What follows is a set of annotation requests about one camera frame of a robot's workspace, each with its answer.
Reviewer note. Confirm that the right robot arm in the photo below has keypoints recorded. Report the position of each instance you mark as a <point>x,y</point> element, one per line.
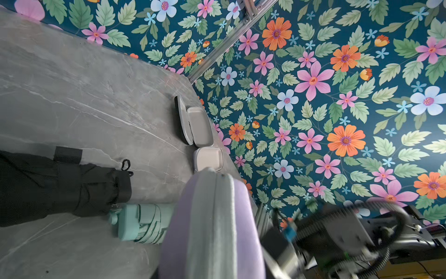
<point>350,242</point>

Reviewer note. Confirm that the mint green folded umbrella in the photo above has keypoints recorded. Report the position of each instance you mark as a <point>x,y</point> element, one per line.
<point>142,223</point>

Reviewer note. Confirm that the black folded umbrella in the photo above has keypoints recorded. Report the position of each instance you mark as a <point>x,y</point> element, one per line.
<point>33,187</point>

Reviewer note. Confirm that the open beige case far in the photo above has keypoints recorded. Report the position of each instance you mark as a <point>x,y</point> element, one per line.
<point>195,124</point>

